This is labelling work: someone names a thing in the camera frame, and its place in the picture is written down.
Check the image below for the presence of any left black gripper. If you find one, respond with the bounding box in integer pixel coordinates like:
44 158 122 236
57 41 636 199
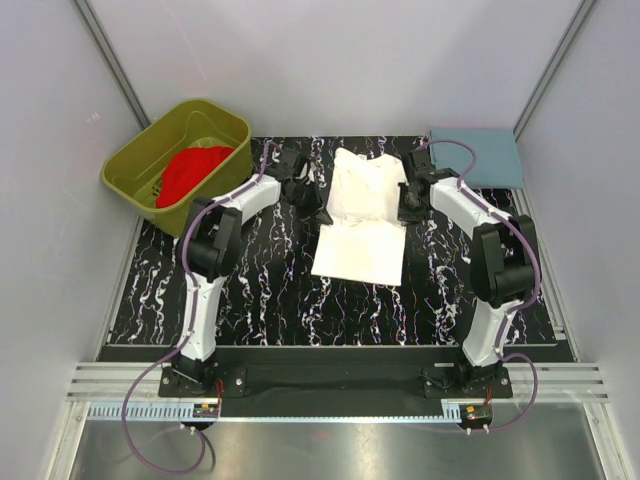
284 179 332 226

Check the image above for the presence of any white printed t shirt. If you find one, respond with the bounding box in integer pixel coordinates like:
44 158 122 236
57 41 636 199
311 148 406 286

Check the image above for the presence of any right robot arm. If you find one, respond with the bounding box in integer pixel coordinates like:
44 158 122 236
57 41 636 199
397 146 541 397

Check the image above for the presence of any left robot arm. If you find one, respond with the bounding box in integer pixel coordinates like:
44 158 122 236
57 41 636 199
171 149 332 396

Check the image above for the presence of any folded blue t shirt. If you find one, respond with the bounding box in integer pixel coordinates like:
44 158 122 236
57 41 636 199
430 127 524 189

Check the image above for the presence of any olive green plastic basket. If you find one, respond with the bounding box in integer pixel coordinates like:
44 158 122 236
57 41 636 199
101 99 254 237

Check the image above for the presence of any red t shirt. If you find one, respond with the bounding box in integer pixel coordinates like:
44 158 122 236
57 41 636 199
155 146 234 209

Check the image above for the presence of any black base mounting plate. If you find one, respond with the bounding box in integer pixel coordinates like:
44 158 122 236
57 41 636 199
159 346 513 400

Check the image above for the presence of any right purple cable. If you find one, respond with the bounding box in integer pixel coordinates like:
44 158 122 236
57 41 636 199
412 139 543 434

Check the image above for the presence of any purple cable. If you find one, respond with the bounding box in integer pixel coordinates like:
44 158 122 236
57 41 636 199
412 139 543 434
121 139 283 473

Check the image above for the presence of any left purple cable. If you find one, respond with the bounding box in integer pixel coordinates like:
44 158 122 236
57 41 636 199
121 139 283 473

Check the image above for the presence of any slotted grey cable duct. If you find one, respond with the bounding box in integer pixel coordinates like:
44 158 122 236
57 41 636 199
89 400 461 424

